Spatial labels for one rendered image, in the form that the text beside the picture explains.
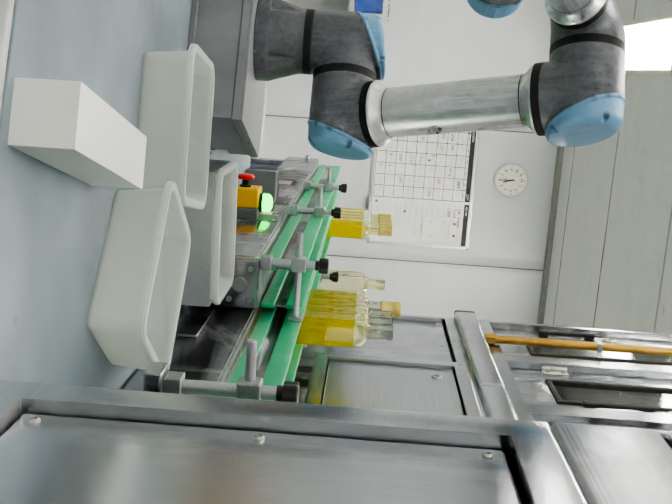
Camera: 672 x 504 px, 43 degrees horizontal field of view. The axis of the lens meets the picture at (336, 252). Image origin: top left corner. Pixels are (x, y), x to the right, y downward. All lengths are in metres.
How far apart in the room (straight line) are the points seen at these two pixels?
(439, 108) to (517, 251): 6.37
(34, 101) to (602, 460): 0.57
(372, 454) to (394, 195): 6.92
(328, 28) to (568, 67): 0.43
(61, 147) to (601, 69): 0.86
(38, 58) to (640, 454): 0.64
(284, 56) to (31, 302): 0.81
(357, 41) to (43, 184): 0.79
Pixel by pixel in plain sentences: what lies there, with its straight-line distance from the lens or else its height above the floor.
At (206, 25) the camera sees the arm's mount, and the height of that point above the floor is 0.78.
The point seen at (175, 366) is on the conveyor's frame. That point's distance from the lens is 1.31.
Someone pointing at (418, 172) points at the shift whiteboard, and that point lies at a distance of 7.57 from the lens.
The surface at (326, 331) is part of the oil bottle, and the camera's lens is 1.69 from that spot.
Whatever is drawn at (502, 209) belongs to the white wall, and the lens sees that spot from 7.70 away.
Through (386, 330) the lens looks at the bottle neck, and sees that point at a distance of 1.71.
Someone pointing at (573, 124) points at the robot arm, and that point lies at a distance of 1.36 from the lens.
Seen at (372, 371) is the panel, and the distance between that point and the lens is 1.88.
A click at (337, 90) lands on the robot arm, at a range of 1.52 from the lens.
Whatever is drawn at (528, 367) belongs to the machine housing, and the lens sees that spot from 2.13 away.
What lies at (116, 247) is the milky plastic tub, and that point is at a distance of 1.10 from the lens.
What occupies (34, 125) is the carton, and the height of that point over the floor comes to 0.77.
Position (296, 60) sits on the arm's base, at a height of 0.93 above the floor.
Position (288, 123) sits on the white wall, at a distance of 7.57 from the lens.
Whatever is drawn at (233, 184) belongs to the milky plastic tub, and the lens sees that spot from 1.54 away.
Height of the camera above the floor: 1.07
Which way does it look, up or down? 2 degrees down
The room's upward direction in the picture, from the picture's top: 94 degrees clockwise
